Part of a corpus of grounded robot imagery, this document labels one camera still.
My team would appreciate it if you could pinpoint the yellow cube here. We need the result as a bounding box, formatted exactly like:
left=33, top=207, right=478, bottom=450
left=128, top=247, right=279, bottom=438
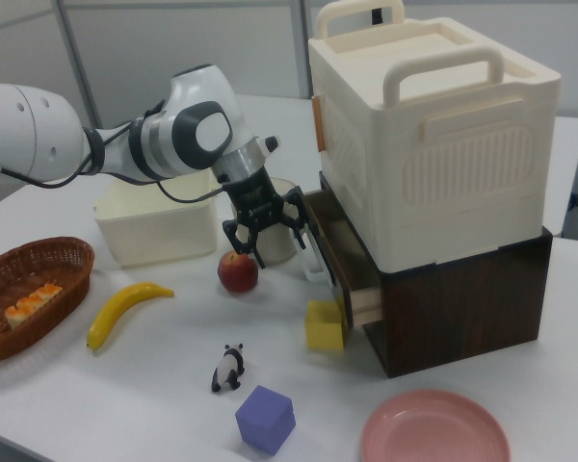
left=304, top=299, right=347, bottom=353

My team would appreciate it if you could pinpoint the white open plastic bin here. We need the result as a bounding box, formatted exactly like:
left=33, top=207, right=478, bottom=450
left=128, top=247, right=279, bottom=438
left=93, top=170, right=219, bottom=270

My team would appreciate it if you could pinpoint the dark drawer with white handle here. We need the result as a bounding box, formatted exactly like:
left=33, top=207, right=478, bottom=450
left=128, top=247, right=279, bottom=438
left=296, top=189, right=382, bottom=338

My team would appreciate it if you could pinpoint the dark wooden drawer cabinet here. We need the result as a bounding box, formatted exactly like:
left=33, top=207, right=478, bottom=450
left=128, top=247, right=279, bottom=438
left=317, top=170, right=555, bottom=381

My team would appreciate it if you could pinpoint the orange glazed bread loaf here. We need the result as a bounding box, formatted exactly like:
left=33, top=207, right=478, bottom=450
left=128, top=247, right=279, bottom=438
left=4, top=283, right=64, bottom=331

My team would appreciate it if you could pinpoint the small beige lidded trash can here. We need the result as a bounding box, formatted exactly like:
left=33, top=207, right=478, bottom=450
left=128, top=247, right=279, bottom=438
left=233, top=176, right=301, bottom=265

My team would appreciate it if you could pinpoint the panda figurine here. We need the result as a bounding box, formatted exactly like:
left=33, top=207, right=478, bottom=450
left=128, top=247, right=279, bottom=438
left=210, top=342, right=247, bottom=394

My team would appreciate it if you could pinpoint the brown wicker basket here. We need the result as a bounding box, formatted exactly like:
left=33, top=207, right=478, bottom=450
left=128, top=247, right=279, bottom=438
left=0, top=235, right=96, bottom=365

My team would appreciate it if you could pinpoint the purple cube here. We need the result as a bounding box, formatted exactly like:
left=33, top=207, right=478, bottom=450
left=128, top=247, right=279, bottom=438
left=234, top=384, right=298, bottom=456

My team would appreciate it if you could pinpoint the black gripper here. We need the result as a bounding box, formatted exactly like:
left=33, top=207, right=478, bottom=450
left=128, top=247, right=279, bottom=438
left=221, top=170, right=312, bottom=270

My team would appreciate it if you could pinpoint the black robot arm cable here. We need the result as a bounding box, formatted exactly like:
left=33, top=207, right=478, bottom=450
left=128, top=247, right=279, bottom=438
left=0, top=98, right=230, bottom=206

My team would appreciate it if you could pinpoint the pink plate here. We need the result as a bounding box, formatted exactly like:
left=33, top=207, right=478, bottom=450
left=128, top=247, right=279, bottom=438
left=359, top=389, right=512, bottom=462

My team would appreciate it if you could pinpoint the red apple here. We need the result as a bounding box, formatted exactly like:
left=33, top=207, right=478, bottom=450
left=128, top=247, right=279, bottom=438
left=217, top=249, right=260, bottom=295

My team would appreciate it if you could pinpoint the yellow banana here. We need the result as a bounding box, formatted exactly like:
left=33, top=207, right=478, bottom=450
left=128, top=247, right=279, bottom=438
left=86, top=281, right=175, bottom=352

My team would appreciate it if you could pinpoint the cream storage box with handles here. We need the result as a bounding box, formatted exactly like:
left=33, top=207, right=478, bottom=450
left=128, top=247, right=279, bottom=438
left=307, top=0, right=563, bottom=270

